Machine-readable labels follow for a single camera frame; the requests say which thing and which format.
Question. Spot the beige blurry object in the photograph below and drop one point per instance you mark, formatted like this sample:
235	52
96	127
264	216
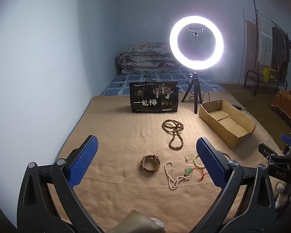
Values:
138	222

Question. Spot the black clothes rack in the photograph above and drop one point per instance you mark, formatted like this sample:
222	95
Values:
257	17

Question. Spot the orange cloth covered chest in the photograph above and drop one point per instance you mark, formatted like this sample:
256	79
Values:
287	104

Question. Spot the black metal stool frame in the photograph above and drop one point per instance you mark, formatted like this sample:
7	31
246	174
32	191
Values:
251	74

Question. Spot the black tripod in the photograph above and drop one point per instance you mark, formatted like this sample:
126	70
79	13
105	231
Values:
195	89

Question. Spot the cardboard box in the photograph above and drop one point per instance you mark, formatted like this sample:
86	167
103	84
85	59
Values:
230	126

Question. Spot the blue checked bed sheet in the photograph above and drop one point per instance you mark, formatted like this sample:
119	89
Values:
126	82

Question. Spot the yellow box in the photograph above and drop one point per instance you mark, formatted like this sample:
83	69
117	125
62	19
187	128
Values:
269	74

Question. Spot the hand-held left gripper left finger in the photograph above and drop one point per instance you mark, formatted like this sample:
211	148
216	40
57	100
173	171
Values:
83	160

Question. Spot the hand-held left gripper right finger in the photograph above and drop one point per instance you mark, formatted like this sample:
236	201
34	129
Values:
211	160

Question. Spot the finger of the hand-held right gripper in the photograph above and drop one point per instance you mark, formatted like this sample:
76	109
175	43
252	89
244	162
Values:
289	140
270	151

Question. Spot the folded floral quilt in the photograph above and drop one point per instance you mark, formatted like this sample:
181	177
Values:
148	58

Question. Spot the black printed snack bag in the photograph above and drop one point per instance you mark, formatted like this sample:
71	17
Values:
152	97

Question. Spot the dark hanging clothes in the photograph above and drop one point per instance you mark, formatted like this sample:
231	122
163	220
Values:
280	51

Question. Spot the white striped hanging garment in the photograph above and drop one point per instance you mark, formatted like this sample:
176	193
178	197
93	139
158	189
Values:
265	38

